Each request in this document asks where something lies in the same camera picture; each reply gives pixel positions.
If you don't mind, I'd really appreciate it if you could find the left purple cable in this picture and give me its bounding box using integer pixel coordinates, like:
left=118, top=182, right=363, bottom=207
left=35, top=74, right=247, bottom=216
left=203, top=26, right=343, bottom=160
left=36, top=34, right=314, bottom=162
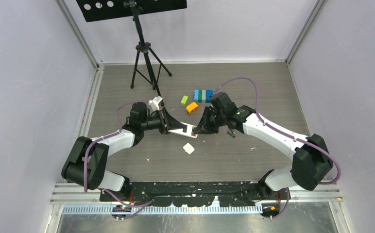
left=83, top=100, right=155, bottom=222

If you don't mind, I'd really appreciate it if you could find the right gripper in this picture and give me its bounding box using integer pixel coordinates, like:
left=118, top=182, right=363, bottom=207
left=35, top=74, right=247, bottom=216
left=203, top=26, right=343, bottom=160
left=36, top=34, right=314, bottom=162
left=194, top=107, right=226, bottom=135

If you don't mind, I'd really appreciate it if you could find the white battery cover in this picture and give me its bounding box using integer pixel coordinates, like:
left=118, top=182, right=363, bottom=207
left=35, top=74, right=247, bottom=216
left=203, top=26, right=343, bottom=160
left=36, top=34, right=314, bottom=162
left=183, top=143, right=195, bottom=154

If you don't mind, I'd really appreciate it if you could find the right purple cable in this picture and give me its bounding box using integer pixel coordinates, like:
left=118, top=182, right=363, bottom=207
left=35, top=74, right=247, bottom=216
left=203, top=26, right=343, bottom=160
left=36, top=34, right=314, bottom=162
left=215, top=76, right=342, bottom=222

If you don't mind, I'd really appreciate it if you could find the black tripod stand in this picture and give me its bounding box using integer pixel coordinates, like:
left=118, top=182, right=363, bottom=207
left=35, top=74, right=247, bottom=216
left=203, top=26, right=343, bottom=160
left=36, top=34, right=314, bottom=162
left=123, top=0, right=172, bottom=96

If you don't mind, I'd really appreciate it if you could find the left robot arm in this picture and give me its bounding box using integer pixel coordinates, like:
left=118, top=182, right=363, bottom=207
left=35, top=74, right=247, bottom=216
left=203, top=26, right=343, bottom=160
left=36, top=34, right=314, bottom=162
left=61, top=101, right=188, bottom=201

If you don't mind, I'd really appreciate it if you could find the green toy brick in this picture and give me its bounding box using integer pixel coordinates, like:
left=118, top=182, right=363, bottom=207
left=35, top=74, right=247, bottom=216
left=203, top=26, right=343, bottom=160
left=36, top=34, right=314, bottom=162
left=180, top=95, right=189, bottom=105

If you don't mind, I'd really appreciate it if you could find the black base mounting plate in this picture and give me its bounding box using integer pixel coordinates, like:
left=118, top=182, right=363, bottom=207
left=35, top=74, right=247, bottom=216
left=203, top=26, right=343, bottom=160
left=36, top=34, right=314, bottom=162
left=113, top=181, right=287, bottom=207

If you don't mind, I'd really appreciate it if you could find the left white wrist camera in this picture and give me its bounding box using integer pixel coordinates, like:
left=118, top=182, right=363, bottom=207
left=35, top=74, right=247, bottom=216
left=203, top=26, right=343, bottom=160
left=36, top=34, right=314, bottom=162
left=148, top=96, right=163, bottom=112

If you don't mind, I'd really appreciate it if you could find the white remote with red keypad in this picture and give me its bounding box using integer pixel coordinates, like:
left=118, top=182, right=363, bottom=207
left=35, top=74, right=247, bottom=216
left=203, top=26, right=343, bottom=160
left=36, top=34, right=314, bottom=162
left=169, top=122, right=197, bottom=138

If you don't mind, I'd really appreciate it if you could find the orange toy brick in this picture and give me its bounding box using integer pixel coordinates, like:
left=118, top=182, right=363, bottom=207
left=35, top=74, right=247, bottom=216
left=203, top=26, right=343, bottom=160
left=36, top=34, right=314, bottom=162
left=186, top=102, right=199, bottom=114

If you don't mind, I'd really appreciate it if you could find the black perforated plate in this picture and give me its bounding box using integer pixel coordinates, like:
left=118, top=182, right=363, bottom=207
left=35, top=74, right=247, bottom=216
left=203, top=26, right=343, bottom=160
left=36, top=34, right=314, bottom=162
left=76, top=0, right=187, bottom=22

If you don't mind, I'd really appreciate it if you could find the purple cable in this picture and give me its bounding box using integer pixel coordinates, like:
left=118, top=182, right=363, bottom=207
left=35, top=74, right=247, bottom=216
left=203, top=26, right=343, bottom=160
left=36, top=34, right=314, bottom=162
left=215, top=76, right=342, bottom=222
left=83, top=100, right=155, bottom=222

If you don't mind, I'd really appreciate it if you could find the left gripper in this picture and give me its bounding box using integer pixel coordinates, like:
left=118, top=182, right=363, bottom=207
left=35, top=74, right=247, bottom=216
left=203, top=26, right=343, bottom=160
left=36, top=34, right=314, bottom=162
left=140, top=107, right=184, bottom=134

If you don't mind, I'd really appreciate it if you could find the blue green toy block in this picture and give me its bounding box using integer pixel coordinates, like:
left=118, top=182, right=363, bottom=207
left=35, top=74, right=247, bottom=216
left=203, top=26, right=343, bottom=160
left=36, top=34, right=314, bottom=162
left=193, top=89, right=213, bottom=103

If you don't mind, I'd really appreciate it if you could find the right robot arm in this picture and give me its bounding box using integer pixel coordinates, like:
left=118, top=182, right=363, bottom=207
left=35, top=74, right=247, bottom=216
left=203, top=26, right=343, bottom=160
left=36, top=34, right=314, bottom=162
left=193, top=92, right=334, bottom=199

